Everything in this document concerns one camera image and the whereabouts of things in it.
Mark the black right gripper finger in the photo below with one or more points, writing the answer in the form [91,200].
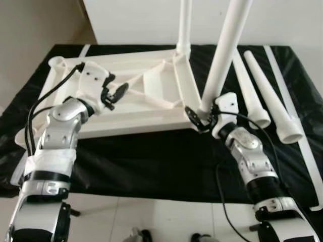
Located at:
[193,116]
[219,103]

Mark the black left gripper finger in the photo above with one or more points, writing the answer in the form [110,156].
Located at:
[109,78]
[120,93]

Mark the white plastic table top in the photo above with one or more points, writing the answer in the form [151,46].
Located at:
[141,118]

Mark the white plastic table leg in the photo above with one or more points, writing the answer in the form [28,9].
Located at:
[184,25]
[247,85]
[222,55]
[272,101]

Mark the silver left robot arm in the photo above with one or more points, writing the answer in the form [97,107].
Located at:
[55,136]

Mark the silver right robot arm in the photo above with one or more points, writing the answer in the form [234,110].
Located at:
[252,161]

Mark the black metal table leg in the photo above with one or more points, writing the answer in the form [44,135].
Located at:
[73,212]

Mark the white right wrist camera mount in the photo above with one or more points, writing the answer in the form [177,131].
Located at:
[225,113]

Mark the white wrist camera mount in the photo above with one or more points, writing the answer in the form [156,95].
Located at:
[93,80]
[225,113]

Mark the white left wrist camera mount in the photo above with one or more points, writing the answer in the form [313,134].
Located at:
[93,80]

